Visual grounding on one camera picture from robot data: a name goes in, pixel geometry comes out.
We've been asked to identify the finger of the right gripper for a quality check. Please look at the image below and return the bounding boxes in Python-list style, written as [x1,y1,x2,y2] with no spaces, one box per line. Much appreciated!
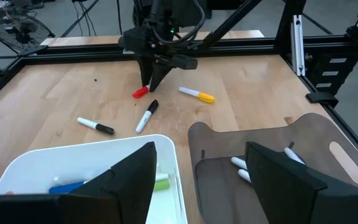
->
[137,55,154,91]
[149,63,173,93]

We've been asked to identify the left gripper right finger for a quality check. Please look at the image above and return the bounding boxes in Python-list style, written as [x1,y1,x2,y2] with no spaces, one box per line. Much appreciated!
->
[244,141,358,224]

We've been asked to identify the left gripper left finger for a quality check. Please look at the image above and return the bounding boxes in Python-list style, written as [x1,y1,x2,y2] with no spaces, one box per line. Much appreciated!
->
[0,141,157,224]

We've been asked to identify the red cap white marker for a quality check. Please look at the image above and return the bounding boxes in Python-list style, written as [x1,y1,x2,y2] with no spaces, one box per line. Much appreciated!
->
[132,83,152,100]

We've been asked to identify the dark blue cap white marker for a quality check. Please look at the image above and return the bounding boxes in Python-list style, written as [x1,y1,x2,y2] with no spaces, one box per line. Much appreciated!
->
[283,146,306,166]

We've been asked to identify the fat sky blue marker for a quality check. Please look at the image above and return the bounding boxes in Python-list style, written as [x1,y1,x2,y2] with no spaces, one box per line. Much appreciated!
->
[48,180,88,195]

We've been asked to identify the white plastic bin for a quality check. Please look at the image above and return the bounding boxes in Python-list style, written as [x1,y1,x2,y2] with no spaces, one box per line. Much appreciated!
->
[0,133,188,224]

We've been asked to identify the yellow cap white marker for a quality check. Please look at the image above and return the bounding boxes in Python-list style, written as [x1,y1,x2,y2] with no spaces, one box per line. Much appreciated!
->
[178,86,216,104]

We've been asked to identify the black cap white marker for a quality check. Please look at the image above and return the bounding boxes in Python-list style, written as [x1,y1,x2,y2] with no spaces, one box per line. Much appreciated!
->
[135,99,160,134]
[76,116,116,136]

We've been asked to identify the grey translucent bin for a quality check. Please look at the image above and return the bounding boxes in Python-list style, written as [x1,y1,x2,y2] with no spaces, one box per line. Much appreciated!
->
[187,112,358,224]

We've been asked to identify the black floor fan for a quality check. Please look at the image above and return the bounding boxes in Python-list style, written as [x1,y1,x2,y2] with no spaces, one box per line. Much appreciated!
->
[0,12,56,54]

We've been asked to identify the black box with white labels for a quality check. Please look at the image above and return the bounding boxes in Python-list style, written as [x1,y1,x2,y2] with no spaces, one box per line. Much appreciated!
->
[305,51,358,96]

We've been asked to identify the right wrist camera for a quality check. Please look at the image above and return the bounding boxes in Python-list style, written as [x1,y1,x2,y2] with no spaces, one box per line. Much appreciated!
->
[118,27,151,57]

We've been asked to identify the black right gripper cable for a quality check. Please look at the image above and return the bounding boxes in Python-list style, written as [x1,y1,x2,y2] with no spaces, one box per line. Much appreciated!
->
[149,0,206,44]

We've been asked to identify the black rail bracket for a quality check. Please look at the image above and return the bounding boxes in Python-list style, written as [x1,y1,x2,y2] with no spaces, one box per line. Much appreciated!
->
[305,91,339,108]

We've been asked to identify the silver aluminium bracket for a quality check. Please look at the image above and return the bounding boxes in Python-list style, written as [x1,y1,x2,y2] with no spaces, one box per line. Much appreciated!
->
[290,14,306,77]

